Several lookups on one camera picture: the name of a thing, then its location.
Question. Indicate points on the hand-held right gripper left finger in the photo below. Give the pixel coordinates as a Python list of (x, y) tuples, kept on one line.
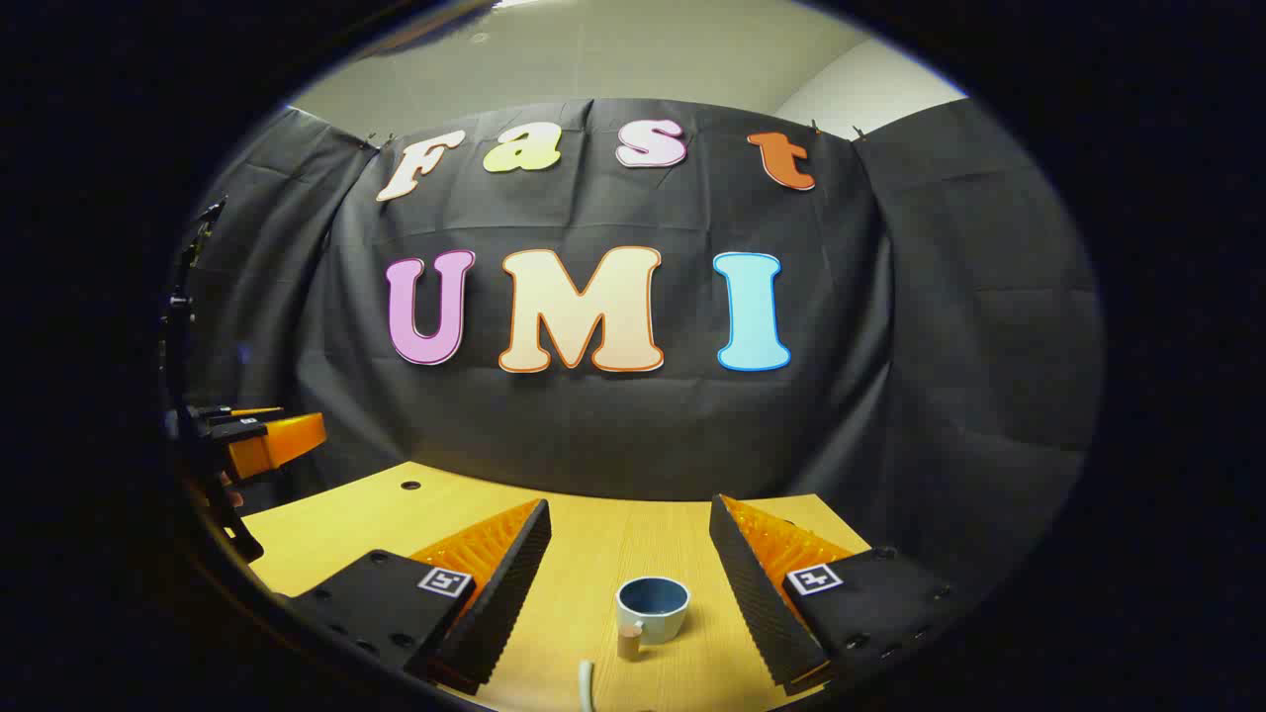
[(504, 593)]

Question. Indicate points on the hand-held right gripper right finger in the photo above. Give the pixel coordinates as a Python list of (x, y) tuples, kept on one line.
[(752, 593)]

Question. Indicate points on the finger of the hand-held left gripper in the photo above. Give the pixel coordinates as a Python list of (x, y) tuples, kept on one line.
[(277, 443), (232, 412)]

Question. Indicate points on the pale green toothbrush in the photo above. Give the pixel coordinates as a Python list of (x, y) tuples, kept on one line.
[(587, 687)]

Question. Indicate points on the wooden desktop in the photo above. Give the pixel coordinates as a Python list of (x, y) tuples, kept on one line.
[(593, 544)]

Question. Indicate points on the black backdrop cloth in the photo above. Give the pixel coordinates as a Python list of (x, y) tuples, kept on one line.
[(613, 435)]

